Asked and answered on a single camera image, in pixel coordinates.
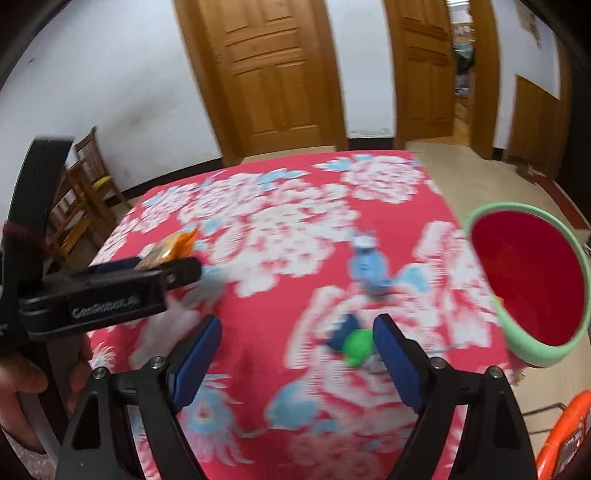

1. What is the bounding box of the person's left forearm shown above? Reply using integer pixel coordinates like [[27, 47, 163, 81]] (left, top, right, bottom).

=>
[[0, 431, 61, 480]]

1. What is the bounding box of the orange plastic object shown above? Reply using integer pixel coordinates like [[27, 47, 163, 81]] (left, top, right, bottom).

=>
[[536, 390, 591, 480]]

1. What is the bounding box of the wooden wall panel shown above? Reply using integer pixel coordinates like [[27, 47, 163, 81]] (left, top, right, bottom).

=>
[[513, 75, 561, 178]]

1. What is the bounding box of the small blue green toy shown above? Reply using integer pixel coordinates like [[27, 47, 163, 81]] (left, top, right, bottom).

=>
[[325, 314, 375, 367]]

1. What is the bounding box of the wooden chair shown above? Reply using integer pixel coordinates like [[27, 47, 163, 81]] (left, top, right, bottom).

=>
[[45, 159, 116, 266], [74, 126, 132, 210]]

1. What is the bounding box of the white tissue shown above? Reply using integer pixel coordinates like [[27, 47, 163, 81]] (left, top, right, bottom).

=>
[[131, 295, 208, 370]]

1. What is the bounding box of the gold snack packet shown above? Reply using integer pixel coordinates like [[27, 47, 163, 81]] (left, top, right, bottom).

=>
[[136, 226, 201, 271]]

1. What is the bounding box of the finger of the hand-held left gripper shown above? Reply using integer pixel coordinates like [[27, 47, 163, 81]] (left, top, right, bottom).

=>
[[19, 257, 203, 343], [90, 257, 144, 274]]

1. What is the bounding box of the wooden door frame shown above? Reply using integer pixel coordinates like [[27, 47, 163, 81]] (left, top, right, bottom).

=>
[[471, 0, 502, 160]]

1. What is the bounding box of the red doormat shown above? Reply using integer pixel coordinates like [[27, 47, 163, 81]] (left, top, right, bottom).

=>
[[538, 178, 578, 222]]

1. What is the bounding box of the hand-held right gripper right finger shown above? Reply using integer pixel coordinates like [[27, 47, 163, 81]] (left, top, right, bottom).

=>
[[372, 314, 539, 480]]

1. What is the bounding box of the red floral blanket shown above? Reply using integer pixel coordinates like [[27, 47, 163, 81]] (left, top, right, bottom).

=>
[[88, 150, 522, 480]]

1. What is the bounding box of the open wooden door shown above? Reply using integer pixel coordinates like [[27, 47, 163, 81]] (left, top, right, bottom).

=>
[[383, 0, 458, 144]]

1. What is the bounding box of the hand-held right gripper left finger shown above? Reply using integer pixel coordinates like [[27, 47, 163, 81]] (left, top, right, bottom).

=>
[[55, 315, 223, 480]]

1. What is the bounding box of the green basin with red inside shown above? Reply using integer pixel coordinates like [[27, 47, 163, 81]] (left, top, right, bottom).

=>
[[463, 202, 591, 367]]

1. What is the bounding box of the closed wooden door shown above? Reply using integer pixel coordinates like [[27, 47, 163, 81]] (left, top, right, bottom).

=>
[[173, 0, 348, 166]]

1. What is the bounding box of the person's left hand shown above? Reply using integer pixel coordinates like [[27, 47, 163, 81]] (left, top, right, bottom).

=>
[[0, 335, 95, 455]]

